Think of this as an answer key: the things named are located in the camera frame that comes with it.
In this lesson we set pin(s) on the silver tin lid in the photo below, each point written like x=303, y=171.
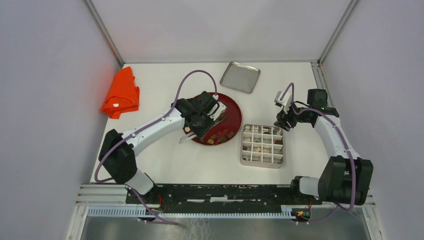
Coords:
x=240, y=77

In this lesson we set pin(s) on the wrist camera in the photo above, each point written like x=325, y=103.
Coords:
x=284, y=101
x=218, y=111

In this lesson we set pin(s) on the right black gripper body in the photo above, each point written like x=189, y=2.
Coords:
x=291, y=117

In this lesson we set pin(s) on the brown chocolate piece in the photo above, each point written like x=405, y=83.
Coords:
x=230, y=135

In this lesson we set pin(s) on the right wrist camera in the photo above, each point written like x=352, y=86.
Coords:
x=284, y=101

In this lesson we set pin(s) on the pink tin box with dividers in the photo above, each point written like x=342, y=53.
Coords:
x=262, y=146

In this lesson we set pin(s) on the dark round chocolate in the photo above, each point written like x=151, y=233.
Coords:
x=222, y=139

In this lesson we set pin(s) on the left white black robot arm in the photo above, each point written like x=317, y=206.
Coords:
x=119, y=150

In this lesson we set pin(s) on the silver serving tongs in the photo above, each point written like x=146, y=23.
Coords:
x=190, y=135

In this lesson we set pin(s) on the orange folded cloth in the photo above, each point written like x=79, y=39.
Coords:
x=123, y=95

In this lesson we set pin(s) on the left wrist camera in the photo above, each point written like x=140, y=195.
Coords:
x=218, y=111

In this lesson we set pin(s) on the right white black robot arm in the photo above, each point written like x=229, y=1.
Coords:
x=346, y=177

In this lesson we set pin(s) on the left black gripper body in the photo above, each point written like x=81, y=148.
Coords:
x=203, y=125

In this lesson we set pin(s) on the red round plate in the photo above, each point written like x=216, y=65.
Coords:
x=232, y=123

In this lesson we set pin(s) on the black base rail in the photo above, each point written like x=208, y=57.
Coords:
x=225, y=198

